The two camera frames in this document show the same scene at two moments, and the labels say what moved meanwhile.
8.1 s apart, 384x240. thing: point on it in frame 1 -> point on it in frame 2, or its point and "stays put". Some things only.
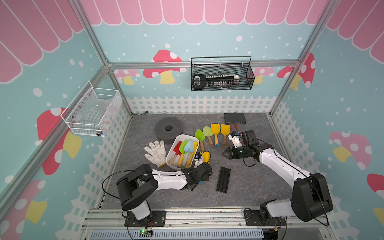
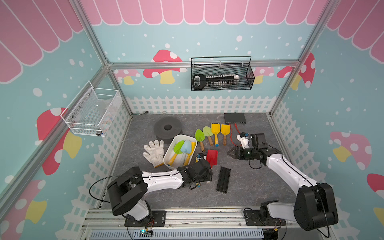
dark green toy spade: x=199 y=135 stays put
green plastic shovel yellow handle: x=182 y=150 -> x=177 y=149
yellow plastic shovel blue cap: x=215 y=129 stays put
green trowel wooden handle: x=207 y=132 stays put
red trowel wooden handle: x=177 y=151 -> x=212 y=157
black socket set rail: x=200 y=81 stays put
